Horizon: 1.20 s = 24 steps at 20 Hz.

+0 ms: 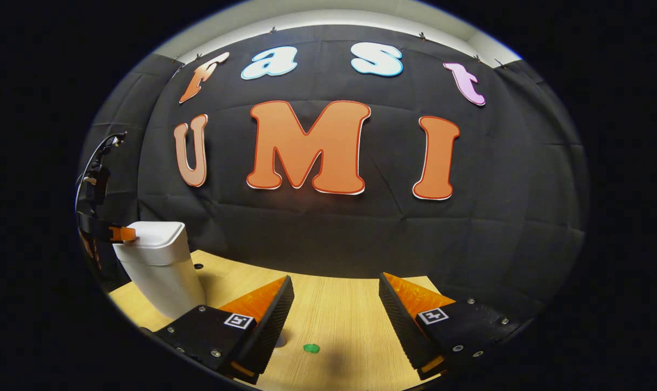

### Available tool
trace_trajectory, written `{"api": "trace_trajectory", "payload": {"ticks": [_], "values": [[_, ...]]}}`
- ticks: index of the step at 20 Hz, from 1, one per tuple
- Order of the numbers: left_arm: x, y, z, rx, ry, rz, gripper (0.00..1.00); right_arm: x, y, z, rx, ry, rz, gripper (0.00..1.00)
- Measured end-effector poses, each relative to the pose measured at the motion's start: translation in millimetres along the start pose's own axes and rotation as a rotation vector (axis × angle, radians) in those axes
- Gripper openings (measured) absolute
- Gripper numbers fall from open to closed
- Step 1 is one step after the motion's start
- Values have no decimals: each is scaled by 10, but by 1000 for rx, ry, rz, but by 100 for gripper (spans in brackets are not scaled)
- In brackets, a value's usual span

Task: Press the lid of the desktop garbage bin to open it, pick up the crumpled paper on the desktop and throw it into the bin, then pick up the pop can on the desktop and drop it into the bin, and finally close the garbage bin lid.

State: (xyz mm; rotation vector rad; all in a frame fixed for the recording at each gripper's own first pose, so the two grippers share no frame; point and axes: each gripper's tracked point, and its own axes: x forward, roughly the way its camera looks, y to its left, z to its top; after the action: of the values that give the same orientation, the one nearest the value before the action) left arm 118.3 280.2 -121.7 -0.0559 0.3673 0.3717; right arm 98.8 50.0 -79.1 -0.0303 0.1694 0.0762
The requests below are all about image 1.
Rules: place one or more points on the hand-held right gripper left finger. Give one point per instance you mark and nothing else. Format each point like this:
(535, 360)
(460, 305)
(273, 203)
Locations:
(269, 331)

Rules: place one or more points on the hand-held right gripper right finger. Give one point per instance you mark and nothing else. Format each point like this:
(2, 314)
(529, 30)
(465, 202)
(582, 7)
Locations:
(402, 331)

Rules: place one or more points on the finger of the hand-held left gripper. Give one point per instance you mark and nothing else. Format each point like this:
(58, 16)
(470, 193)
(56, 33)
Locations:
(123, 234)
(91, 251)

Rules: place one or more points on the green paper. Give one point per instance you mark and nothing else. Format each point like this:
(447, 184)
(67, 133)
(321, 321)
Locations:
(311, 348)

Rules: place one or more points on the white desktop garbage bin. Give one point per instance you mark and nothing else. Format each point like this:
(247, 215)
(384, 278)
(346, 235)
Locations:
(160, 271)

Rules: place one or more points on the wooden desktop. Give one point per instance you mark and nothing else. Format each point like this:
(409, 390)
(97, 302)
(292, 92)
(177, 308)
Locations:
(334, 326)

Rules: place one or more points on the black backdrop cloth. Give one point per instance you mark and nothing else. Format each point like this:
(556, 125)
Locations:
(361, 239)

